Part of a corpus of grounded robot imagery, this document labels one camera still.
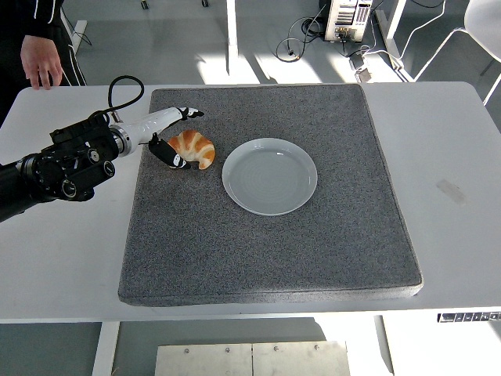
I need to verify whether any table control panel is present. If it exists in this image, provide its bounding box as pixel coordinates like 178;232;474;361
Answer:
437;311;501;324

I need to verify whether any person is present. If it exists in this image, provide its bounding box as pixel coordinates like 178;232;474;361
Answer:
0;0;87;126

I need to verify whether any white desk frame leg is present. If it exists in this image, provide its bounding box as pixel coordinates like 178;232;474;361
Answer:
373;0;414;83

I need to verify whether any croissant bread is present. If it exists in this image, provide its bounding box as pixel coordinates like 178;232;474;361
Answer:
167;128;217;171

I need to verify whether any white chair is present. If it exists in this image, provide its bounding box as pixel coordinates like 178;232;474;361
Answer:
406;0;501;107

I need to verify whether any white desk post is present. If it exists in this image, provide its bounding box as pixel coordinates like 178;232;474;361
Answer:
225;0;240;75

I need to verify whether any black floor cable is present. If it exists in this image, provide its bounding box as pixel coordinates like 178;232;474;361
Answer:
276;0;329;63

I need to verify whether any clear tape patch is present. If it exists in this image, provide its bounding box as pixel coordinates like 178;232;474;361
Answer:
436;179;469;208

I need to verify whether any white table leg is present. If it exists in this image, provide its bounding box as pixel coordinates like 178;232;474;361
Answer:
373;314;395;376
91;320;121;376

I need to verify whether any white computer tower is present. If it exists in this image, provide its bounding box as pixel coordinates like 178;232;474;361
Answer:
323;0;373;43

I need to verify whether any grey floor power adapter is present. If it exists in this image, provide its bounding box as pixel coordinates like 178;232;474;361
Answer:
353;52;373;84

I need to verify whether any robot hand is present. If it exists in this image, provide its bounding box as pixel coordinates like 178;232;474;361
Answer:
123;105;205;171

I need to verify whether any white round plate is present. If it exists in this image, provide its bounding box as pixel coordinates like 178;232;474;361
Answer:
222;137;319;217

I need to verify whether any grey speckled mat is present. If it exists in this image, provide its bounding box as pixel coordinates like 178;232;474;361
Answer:
117;83;424;308

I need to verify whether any person's hand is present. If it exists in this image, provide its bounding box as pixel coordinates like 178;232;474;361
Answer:
20;34;63;91

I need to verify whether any grey metal plate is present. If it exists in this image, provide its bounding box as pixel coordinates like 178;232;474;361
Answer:
252;340;351;376
154;343;254;376

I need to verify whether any white desk leg with foot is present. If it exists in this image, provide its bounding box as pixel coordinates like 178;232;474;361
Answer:
60;0;89;56

